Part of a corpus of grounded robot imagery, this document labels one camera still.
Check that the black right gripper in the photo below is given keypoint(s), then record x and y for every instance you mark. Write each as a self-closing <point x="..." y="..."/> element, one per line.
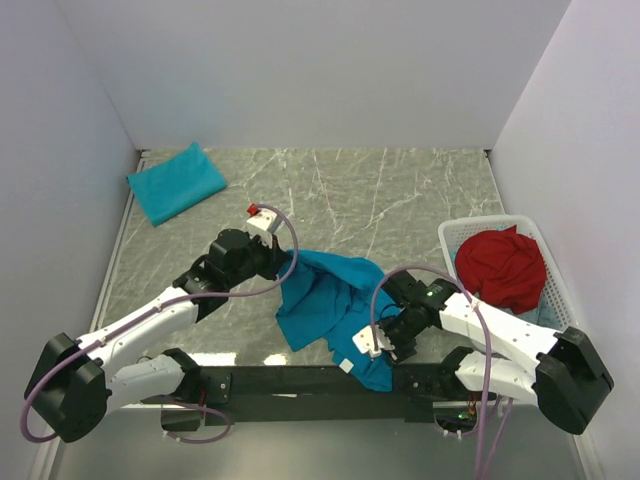
<point x="401" y="351"/>

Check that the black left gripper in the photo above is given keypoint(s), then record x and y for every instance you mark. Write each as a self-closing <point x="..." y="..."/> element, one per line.
<point x="276" y="257"/>

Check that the blue polo t-shirt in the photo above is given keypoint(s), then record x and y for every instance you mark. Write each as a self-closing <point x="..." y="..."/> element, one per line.
<point x="328" y="297"/>

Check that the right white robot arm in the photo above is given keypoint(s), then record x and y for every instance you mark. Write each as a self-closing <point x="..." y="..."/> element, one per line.
<point x="558" y="371"/>

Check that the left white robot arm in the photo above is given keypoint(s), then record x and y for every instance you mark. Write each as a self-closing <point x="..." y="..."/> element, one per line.
<point x="77" y="382"/>

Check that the folded teal t-shirt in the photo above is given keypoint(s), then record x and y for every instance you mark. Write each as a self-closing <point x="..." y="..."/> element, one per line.
<point x="167" y="189"/>

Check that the white plastic laundry basket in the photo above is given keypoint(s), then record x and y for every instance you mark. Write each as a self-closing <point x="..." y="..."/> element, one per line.
<point x="453" y="233"/>

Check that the red t-shirt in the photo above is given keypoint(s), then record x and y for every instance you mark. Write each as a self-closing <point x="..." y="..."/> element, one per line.
<point x="503" y="268"/>

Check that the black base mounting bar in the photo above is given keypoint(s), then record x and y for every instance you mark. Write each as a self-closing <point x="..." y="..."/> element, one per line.
<point x="317" y="393"/>

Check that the light blue t-shirt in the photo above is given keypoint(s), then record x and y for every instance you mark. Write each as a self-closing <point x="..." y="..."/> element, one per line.
<point x="543" y="315"/>

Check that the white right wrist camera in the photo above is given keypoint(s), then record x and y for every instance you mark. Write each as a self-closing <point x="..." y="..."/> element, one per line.
<point x="369" y="340"/>

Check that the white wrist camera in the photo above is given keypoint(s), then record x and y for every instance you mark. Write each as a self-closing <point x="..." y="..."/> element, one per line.
<point x="369" y="340"/>
<point x="263" y="223"/>

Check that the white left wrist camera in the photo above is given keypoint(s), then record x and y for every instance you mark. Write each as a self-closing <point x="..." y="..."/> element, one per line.
<point x="263" y="223"/>

